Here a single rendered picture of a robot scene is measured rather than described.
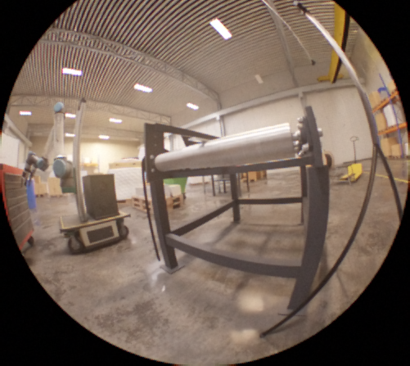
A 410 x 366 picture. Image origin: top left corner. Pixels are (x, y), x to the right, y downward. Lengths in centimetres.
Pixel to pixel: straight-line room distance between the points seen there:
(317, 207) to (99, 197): 181
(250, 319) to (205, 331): 23
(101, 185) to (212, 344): 169
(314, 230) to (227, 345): 63
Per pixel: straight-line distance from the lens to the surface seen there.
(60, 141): 155
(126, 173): 438
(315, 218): 54
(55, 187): 879
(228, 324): 86
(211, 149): 59
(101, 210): 177
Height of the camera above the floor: 77
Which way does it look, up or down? 4 degrees up
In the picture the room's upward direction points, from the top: 6 degrees counter-clockwise
